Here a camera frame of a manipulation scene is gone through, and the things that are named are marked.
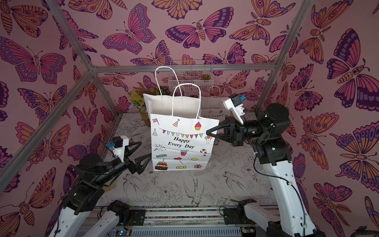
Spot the potted green plant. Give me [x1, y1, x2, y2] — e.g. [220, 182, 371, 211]
[129, 86, 170, 127]

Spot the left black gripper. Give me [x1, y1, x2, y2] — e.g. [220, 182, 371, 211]
[95, 142, 153, 188]

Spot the back right white paper bag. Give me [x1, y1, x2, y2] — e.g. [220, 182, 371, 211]
[201, 86, 230, 120]

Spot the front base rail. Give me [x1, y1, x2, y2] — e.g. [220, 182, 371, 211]
[68, 206, 297, 237]

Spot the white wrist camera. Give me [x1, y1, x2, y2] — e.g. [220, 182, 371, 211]
[222, 93, 245, 124]
[108, 135, 129, 162]

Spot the aluminium frame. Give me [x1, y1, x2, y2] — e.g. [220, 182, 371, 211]
[0, 0, 314, 237]

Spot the white party paper bag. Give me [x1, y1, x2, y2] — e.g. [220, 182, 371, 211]
[143, 83, 219, 171]

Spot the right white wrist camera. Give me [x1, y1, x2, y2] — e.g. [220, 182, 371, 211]
[222, 93, 245, 124]

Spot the small succulent in basket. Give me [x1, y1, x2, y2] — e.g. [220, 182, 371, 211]
[201, 75, 211, 81]

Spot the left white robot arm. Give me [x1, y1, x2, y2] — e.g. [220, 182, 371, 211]
[45, 136, 152, 237]

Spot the white wire wall basket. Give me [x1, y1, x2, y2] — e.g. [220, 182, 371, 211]
[167, 58, 214, 97]

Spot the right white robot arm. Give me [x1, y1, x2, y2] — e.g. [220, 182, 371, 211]
[207, 102, 325, 237]

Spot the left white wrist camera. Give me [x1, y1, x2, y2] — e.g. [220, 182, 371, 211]
[108, 135, 129, 162]

